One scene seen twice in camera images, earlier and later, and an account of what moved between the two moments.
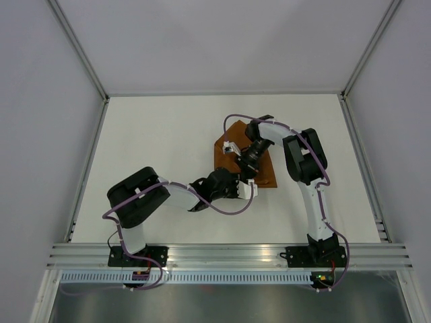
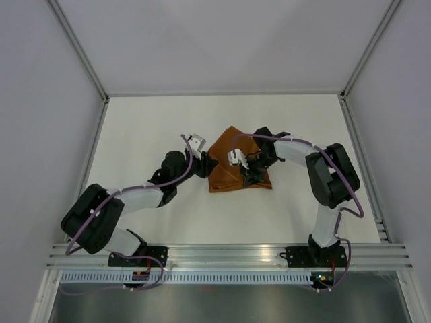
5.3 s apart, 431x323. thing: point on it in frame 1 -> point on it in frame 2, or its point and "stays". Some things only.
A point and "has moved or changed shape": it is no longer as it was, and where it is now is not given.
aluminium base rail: (394, 256) stays
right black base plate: (316, 256) stays
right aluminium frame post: (391, 9) stays
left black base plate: (117, 257) stays
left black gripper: (236, 176) -> (205, 164)
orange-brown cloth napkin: (266, 177) has moved or changed shape
